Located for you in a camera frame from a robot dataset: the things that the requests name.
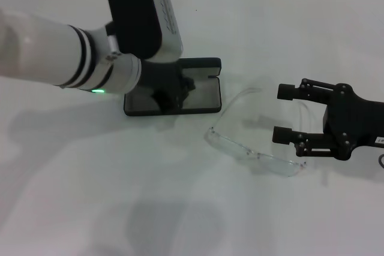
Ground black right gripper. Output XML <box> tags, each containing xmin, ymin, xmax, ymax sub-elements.
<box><xmin>272</xmin><ymin>78</ymin><xmax>384</xmax><ymax>161</ymax></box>

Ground black glasses case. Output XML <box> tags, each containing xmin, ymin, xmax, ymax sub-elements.
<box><xmin>124</xmin><ymin>57</ymin><xmax>223</xmax><ymax>117</ymax></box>

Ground clear white glasses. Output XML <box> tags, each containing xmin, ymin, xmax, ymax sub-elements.
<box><xmin>204</xmin><ymin>87</ymin><xmax>314</xmax><ymax>178</ymax></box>

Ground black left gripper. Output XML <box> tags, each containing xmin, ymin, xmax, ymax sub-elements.
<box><xmin>133</xmin><ymin>58</ymin><xmax>198</xmax><ymax>114</ymax></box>

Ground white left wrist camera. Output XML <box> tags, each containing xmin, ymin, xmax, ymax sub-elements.
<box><xmin>106</xmin><ymin>0</ymin><xmax>184</xmax><ymax>62</ymax></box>

